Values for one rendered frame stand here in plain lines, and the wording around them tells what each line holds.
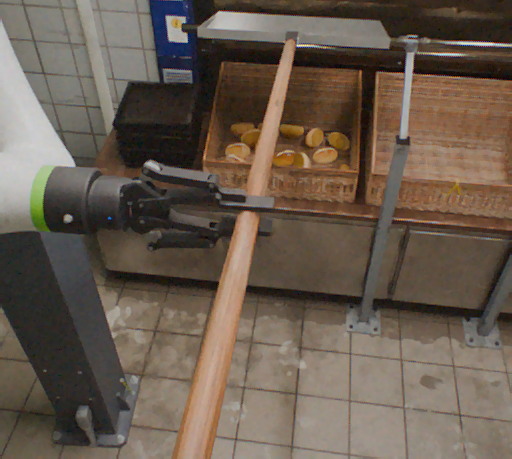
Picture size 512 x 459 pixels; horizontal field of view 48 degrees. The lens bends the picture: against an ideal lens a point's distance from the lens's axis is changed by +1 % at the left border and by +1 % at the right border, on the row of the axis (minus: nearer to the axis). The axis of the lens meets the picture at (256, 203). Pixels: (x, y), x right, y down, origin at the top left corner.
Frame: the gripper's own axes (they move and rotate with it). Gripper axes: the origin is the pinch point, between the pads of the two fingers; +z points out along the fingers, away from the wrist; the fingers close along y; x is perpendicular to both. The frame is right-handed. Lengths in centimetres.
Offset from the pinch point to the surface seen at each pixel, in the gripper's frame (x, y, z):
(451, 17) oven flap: -155, 3, 56
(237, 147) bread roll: -137, 52, -18
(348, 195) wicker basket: -119, 60, 25
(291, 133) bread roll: -150, 50, 2
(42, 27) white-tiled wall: -161, 17, -101
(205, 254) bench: -123, 94, -29
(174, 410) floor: -78, 134, -33
